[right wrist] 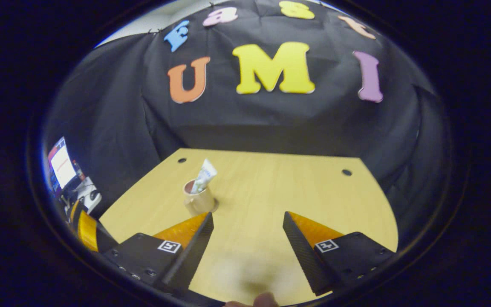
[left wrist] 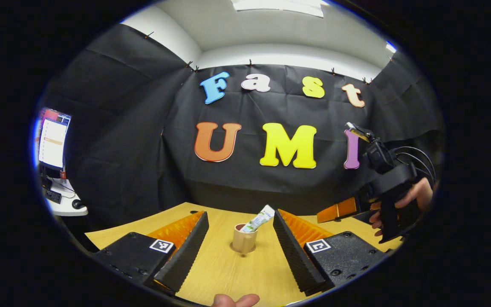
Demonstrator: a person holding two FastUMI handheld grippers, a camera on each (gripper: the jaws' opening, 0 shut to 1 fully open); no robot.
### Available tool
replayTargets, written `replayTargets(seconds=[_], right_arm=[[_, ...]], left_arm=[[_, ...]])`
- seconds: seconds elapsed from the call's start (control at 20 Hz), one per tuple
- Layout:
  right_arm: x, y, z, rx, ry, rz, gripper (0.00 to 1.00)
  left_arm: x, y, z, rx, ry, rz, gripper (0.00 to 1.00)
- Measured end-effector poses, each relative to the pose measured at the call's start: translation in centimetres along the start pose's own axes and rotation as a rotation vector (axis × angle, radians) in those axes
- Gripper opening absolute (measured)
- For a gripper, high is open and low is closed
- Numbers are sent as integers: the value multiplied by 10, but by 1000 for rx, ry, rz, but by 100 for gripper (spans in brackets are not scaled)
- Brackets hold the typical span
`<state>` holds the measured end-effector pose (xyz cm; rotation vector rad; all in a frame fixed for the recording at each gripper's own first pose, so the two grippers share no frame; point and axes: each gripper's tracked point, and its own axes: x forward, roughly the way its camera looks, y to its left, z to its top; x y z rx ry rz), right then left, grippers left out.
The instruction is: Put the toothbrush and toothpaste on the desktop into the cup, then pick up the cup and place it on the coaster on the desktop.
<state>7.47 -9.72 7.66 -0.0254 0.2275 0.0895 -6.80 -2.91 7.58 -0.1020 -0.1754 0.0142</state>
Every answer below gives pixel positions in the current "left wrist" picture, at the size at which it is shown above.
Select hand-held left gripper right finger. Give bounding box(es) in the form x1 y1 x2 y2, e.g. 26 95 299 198
273 209 389 297

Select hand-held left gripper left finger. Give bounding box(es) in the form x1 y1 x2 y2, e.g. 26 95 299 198
93 211 210 295

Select brown round coaster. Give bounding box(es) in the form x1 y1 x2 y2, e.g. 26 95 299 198
229 241 259 256

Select white toothpaste tube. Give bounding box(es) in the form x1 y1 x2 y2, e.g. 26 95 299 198
240 205 275 233

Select beige cup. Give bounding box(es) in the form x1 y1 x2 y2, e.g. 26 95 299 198
232 223 258 254

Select wooden desktop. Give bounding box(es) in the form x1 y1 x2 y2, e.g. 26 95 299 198
84 202 404 307

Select black backdrop cloth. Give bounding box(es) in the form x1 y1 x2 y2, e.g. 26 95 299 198
41 23 444 231

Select white side table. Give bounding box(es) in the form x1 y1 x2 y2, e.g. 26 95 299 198
43 177 88 217

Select computer monitor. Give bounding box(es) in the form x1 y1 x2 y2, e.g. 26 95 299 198
37 107 72 171

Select ceiling light panel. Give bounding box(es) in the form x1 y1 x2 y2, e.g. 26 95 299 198
231 0 325 18

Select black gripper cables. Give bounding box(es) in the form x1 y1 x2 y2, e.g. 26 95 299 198
393 146 437 182

